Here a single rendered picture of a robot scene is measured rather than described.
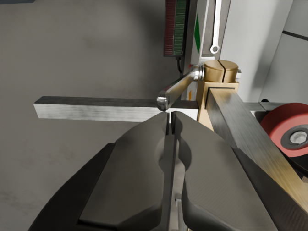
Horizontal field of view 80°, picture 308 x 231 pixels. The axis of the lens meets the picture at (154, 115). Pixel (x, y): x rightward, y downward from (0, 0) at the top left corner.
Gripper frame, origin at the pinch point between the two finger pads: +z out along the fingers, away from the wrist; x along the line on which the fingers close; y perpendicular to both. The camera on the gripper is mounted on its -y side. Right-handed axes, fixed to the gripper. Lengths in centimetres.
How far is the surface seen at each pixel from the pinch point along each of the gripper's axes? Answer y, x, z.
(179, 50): 2.5, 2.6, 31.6
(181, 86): -0.1, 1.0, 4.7
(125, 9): -3, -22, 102
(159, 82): 38, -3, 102
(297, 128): 8.4, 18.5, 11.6
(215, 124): 6.6, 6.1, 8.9
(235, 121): 4.2, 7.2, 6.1
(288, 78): 8.0, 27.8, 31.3
